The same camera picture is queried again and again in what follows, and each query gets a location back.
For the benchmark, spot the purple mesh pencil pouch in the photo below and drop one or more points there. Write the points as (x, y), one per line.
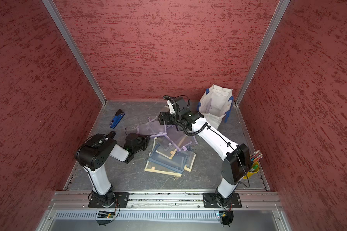
(152, 128)

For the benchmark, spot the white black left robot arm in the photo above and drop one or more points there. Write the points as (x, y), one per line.
(92, 156)

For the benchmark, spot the large yellow trimmed pouch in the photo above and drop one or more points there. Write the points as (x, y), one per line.
(155, 168)

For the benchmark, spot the large blue mesh pouch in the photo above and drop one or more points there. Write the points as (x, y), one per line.
(176, 164)

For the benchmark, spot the blue black stapler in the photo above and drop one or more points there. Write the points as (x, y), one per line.
(117, 118)

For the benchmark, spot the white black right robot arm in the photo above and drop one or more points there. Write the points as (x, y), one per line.
(235, 157)

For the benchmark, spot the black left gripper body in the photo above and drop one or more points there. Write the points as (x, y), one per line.
(142, 143)

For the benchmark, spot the aluminium left corner post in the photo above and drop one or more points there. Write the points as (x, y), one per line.
(62, 27)

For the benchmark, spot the grey blue mesh pouch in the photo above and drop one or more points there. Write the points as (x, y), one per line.
(167, 143)

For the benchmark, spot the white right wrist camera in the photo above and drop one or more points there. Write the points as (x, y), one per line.
(171, 106)

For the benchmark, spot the aluminium corner post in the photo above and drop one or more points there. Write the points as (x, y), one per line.
(272, 27)
(62, 27)

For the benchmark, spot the aluminium front rail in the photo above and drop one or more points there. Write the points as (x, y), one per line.
(170, 200)

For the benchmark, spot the white canvas bag blue handles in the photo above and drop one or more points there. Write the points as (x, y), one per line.
(215, 104)

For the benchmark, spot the aluminium right corner post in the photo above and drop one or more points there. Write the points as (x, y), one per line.
(272, 27)

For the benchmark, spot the small purple mesh pouch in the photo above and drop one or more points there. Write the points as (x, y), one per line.
(174, 131)

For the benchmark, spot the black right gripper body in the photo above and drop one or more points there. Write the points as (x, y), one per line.
(172, 118)

